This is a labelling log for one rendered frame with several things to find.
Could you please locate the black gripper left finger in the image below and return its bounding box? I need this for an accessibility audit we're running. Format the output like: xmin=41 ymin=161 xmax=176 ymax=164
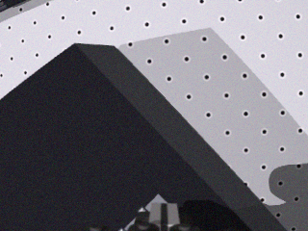
xmin=69 ymin=203 xmax=165 ymax=231

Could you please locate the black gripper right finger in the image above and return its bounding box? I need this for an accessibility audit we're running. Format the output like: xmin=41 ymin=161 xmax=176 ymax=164
xmin=164 ymin=203 xmax=243 ymax=231

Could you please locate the light grey benchtop lab instrument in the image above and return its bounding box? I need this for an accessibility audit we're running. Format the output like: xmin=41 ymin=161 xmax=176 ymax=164
xmin=0 ymin=43 xmax=287 ymax=231

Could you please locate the grey perforated base plate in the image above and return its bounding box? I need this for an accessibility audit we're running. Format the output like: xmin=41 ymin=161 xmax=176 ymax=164
xmin=0 ymin=0 xmax=308 ymax=231

